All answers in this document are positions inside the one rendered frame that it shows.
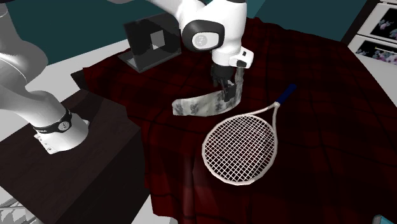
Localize dark brown robot stand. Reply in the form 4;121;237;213
0;88;150;224

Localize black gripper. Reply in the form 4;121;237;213
210;63;237;103

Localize black open laptop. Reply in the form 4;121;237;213
117;13;184;74

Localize white patterned curved band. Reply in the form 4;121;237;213
172;66;246;118

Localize white framed flower picture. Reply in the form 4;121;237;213
347;34;397;67
356;1;397;41

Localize white tennis racket blue handle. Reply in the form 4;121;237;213
201;83;298;186

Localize bed with dark red blanket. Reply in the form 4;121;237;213
70;17;397;224

